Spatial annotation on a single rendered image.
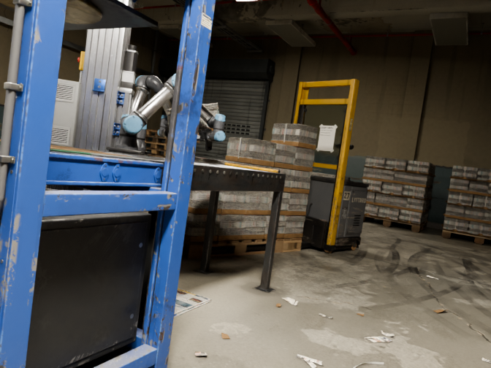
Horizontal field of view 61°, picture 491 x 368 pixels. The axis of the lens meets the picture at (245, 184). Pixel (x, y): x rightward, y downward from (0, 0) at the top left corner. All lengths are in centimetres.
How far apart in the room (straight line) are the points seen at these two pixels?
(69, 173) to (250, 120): 993
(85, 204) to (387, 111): 924
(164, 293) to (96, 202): 50
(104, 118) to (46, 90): 205
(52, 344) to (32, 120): 66
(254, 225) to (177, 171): 242
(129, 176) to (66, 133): 165
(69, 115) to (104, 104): 24
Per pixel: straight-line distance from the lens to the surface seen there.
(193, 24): 158
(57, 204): 116
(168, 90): 287
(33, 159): 110
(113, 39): 322
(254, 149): 374
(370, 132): 1011
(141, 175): 158
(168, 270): 156
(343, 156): 448
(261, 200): 387
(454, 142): 987
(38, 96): 110
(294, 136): 422
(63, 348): 145
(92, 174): 142
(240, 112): 1136
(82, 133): 317
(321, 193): 479
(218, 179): 208
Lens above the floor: 84
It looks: 3 degrees down
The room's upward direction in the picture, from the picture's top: 8 degrees clockwise
